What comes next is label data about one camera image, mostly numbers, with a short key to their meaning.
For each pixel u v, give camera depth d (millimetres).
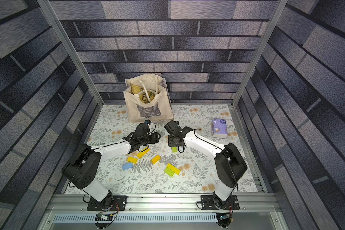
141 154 901
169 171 839
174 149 919
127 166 865
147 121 833
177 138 618
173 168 853
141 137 707
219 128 975
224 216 728
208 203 730
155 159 895
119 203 738
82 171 454
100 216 712
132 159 903
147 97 953
